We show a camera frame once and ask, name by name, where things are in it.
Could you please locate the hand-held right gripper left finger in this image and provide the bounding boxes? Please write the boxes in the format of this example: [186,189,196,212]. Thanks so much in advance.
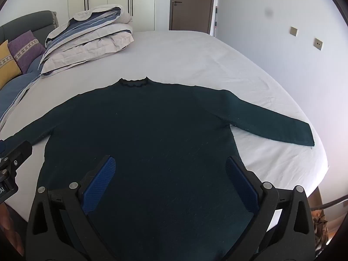
[26,155,117,261]

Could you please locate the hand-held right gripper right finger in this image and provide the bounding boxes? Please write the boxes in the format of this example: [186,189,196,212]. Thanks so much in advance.
[226,156,317,261]

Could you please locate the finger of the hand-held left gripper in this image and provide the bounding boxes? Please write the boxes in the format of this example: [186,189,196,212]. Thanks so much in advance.
[0,140,33,181]

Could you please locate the dark green sweater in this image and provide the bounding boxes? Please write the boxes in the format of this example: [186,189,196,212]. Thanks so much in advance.
[0,77,315,261]

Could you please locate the blue pillow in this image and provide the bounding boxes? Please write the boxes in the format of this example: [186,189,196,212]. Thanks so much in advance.
[0,54,45,125]

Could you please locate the yellow patterned cushion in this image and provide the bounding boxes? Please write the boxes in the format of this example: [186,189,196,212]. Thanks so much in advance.
[0,40,22,90]

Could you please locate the brown wooden object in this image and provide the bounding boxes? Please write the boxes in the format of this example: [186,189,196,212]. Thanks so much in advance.
[313,209,331,251]

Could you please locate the purple patterned cushion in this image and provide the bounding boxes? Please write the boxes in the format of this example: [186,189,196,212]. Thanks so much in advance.
[8,30,47,74]

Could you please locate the grey upholstered headboard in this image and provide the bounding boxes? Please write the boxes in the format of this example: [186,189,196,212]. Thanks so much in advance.
[0,10,59,47]

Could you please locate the folded beige blue duvet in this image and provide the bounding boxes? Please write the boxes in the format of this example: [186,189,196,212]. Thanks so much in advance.
[40,4,135,78]

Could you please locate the brown wooden door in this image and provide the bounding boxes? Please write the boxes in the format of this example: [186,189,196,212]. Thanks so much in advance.
[169,0,216,34]

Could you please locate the grey cable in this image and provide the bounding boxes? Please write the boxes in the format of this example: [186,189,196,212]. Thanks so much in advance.
[311,196,348,211]

